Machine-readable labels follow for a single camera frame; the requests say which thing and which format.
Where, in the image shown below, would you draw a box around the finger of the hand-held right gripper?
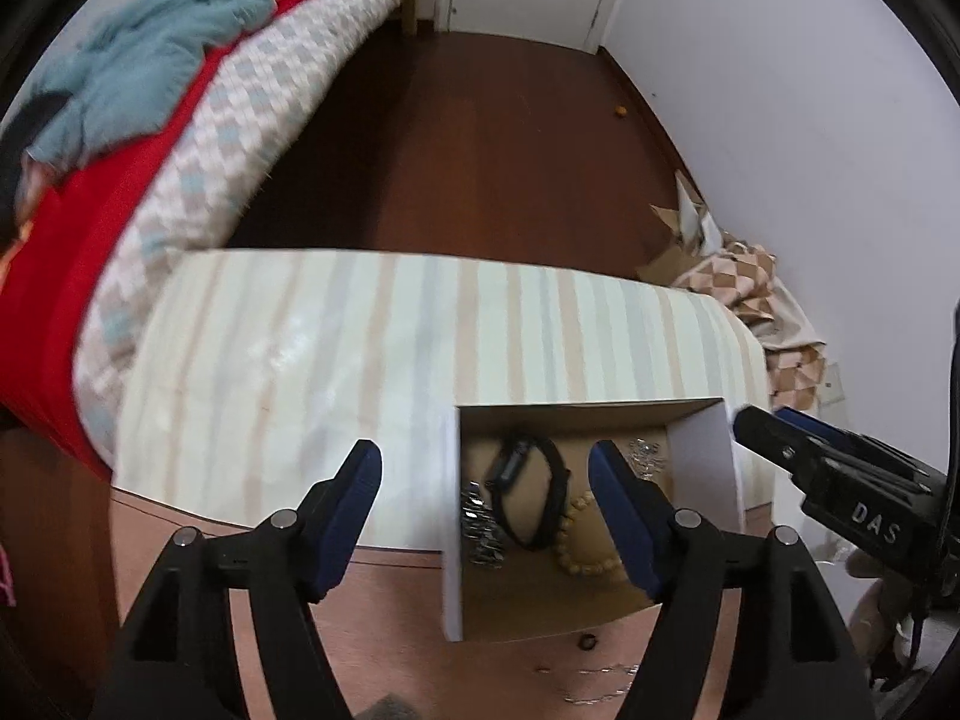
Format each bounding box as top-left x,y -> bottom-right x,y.
731,405 -> 826,482
775,407 -> 932,486

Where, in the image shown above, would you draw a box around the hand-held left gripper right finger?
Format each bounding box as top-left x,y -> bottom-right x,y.
589,439 -> 875,720

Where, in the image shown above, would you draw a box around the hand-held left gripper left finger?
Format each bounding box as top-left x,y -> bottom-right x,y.
90,439 -> 383,720

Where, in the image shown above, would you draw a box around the white cardboard box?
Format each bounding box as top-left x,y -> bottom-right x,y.
442,396 -> 749,643

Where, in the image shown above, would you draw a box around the silver sparkly jewelry piece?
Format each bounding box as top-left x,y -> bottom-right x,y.
626,437 -> 665,481

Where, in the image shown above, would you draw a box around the black smart band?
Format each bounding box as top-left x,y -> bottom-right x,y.
484,431 -> 572,550

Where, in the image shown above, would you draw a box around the beige checkered cloth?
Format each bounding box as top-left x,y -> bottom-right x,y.
671,229 -> 830,406

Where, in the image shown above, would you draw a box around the striped table mat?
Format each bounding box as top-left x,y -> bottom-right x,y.
112,247 -> 773,552

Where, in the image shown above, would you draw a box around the torn cardboard pieces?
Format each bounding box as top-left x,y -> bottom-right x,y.
636,169 -> 725,286

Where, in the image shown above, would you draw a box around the bed with red blanket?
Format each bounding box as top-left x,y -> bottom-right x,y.
0,0 -> 353,485

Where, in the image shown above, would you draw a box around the checkered white quilt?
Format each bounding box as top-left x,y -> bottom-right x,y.
75,0 -> 436,470

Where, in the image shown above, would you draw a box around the teal fuzzy blanket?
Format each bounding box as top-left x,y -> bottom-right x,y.
26,0 -> 432,166

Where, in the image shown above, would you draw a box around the beige beaded bracelet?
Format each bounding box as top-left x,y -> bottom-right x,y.
553,490 -> 631,578

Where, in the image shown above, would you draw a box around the silver metal link bracelet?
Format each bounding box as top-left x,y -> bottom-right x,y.
461,480 -> 507,569

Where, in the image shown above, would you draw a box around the silver chain necklace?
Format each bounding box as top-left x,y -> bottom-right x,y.
534,661 -> 642,702

